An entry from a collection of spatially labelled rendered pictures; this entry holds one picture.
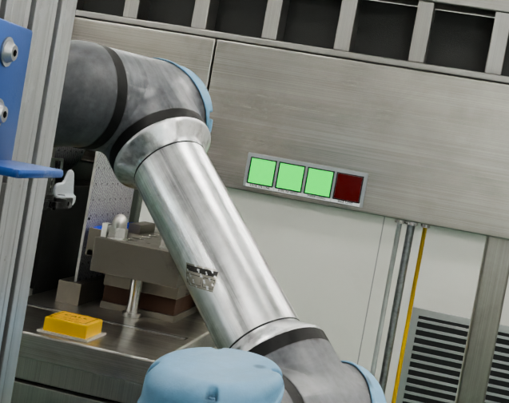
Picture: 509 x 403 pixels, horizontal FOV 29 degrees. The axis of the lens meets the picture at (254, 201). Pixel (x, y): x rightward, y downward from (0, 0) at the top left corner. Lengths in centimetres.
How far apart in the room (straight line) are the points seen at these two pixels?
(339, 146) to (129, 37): 50
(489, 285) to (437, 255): 218
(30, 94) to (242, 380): 29
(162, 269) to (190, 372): 91
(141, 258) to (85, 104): 72
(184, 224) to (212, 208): 3
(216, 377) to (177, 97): 39
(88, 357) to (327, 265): 295
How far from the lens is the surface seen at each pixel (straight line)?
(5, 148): 64
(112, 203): 193
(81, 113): 106
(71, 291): 182
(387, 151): 202
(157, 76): 112
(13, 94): 64
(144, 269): 174
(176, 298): 179
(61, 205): 159
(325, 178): 203
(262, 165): 205
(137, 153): 108
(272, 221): 443
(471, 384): 222
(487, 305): 219
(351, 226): 438
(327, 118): 204
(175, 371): 83
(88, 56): 107
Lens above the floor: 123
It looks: 3 degrees down
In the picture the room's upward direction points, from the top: 10 degrees clockwise
